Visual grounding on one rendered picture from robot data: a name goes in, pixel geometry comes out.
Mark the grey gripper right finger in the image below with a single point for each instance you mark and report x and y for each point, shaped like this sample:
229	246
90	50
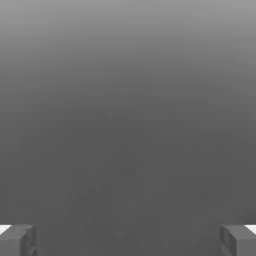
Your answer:
239	241

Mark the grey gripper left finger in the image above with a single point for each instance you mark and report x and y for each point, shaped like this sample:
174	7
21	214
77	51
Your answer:
18	241

